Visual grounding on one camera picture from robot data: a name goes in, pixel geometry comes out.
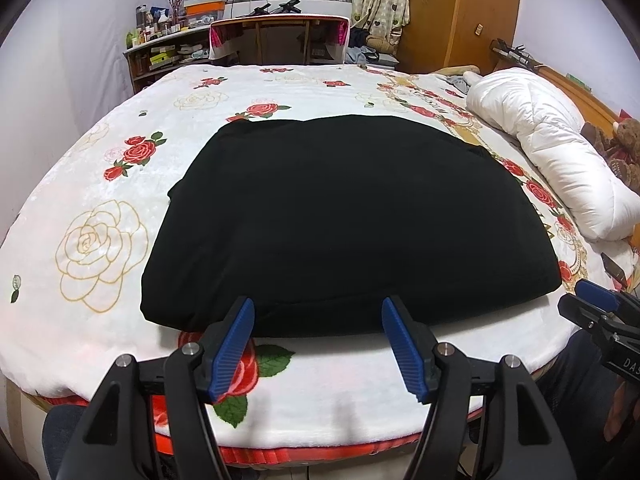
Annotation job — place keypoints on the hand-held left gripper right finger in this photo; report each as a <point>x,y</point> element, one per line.
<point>405,355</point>

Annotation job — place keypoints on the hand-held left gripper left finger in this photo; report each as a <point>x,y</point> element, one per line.
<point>232,350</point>

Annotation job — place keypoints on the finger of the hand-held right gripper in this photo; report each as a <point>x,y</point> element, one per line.
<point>595,294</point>
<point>580,312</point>

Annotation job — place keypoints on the black garment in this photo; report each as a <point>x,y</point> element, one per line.
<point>325,220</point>

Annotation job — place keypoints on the pile of clothes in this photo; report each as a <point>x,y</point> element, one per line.
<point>370,50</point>

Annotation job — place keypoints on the person's right leg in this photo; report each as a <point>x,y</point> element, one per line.
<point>575,400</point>

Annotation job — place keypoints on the red patterned bed sheet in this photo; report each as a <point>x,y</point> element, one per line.
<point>300,452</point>

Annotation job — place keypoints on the bed with rose blanket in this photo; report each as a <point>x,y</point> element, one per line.
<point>100,285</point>

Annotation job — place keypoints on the brown teddy bear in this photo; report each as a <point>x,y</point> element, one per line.
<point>622,145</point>

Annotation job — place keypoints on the white quilted duvet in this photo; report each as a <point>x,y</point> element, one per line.
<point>550,135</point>

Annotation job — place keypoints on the wooden headboard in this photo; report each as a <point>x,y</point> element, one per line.
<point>575,87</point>

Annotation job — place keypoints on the grey cloth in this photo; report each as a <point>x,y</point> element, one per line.
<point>457,82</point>

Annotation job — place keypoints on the wooden open shelf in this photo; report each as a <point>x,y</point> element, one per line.
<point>137,67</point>

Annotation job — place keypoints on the wooden wardrobe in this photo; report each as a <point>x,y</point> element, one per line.
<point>460,10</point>

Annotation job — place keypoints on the clear plastic storage box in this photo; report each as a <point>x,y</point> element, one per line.
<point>205,19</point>

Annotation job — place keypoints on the row of bottles and jars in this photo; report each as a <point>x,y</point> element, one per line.
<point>152,27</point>

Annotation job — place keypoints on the white desk with pink sides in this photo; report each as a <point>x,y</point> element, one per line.
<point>280,19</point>

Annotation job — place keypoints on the black folding stand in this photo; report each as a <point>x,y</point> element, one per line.
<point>289,7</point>
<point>262,10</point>

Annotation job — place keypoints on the orange-lid storage box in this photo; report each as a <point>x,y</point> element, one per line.
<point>205,4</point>

